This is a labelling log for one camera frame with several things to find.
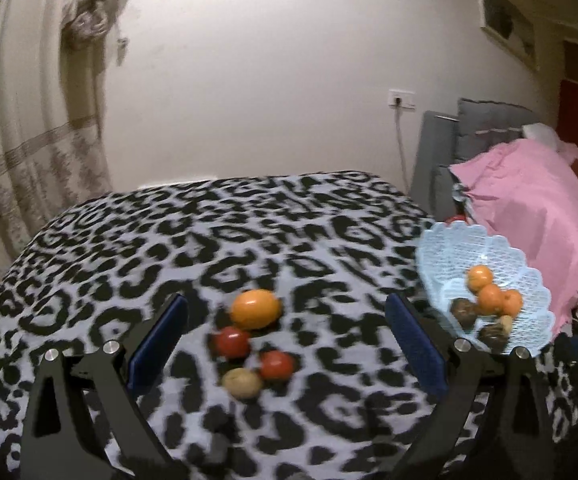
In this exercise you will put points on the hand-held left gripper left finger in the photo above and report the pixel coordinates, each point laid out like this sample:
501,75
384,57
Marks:
155,342

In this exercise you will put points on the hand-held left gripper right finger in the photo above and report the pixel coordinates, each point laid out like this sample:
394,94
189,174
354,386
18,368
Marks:
416,345

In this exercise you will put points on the dark brown wrinkled fruit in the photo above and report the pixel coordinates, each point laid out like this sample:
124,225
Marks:
493,336
461,310

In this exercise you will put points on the red tomato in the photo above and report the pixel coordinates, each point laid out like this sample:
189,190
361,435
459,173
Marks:
232,342
276,365

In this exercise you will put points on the green-brown kiwi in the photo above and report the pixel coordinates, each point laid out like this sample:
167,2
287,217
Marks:
507,324
242,382

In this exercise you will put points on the orange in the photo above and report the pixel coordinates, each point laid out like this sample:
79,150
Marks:
489,302
479,276
255,308
514,302

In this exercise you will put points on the light blue lattice basket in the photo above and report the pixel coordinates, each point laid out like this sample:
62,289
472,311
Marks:
449,255

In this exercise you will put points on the leopard print blanket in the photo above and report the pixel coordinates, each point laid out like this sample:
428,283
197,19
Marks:
169,240

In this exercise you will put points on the red round object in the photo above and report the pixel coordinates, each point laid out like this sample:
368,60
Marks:
456,218

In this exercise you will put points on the pink cloth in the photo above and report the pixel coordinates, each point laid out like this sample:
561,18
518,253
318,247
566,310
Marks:
534,200

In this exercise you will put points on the white pillow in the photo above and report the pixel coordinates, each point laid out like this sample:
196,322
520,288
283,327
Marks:
539,132

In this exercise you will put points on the beige patterned curtain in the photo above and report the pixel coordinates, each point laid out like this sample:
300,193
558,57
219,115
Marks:
14,160

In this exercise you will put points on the curtain tieback tassel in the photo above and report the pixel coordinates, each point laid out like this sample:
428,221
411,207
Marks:
89,15

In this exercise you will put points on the white wall socket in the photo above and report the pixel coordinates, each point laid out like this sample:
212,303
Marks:
401,98

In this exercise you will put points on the framed wall picture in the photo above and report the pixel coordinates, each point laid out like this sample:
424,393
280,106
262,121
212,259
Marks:
506,22

